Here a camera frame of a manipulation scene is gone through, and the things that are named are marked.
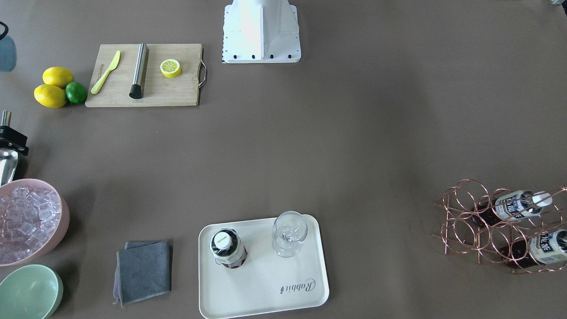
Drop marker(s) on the yellow lemon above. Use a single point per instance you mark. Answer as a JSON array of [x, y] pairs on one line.
[[50, 96], [57, 76]]

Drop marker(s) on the half lemon slice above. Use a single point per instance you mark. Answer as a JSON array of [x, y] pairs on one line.
[[170, 68]]

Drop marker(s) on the pink bowl of ice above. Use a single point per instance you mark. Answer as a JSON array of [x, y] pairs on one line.
[[34, 220]]

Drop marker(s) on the steel ice scoop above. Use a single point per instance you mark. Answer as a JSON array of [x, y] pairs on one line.
[[9, 158]]

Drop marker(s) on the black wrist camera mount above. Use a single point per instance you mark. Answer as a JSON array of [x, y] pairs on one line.
[[13, 140]]

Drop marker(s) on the upper yellow lemon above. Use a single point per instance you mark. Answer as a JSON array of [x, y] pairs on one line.
[[57, 76]]

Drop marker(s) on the clear wine glass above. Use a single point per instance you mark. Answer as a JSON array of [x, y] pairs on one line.
[[289, 232]]

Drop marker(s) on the green empty bowl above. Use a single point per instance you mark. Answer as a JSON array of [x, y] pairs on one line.
[[30, 292]]

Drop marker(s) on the copper wire bottle basket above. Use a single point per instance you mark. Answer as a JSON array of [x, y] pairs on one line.
[[461, 236]]

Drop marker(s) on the lower yellow lemon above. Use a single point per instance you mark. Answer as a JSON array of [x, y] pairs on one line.
[[50, 96]]

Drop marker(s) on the steel muddler black tip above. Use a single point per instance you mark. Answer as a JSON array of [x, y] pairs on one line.
[[137, 87]]

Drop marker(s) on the green lime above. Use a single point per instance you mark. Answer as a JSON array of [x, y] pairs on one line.
[[76, 93]]

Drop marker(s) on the tea bottle white cap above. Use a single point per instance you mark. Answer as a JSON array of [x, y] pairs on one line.
[[228, 249]]

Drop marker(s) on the white rabbit tray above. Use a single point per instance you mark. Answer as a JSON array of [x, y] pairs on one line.
[[266, 282]]

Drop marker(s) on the grey folded cloth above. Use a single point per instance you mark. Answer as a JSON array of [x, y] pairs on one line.
[[143, 271]]

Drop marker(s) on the yellow plastic knife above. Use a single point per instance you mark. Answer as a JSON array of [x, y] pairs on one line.
[[111, 67]]

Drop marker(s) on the bamboo cutting board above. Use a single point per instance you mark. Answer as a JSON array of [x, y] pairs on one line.
[[158, 90]]

